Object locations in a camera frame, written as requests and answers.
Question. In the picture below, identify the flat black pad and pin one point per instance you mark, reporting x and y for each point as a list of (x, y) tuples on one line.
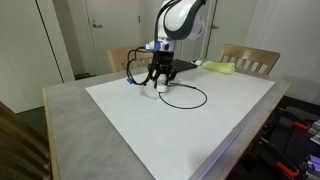
[(185, 64)]

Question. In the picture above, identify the white closet door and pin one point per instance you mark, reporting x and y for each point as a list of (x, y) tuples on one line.
[(196, 50)]

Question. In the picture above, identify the white wrist mount box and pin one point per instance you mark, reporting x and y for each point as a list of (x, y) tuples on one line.
[(156, 45)]

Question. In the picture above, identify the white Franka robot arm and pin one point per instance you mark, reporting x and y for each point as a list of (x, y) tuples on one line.
[(181, 18)]

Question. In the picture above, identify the yellow-green folded cloth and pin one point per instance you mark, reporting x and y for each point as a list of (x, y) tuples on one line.
[(218, 66)]

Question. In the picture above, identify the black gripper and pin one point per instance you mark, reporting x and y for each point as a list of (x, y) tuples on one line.
[(163, 58)]

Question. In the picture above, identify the light wooden slat-back chair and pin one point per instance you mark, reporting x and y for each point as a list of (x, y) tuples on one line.
[(116, 58), (20, 146), (250, 53)]

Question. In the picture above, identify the large white board sheet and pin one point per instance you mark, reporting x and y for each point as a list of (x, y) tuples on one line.
[(166, 133)]

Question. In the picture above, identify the aluminium extrusion bar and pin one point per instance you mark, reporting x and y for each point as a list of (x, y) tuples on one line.
[(311, 166), (315, 130)]

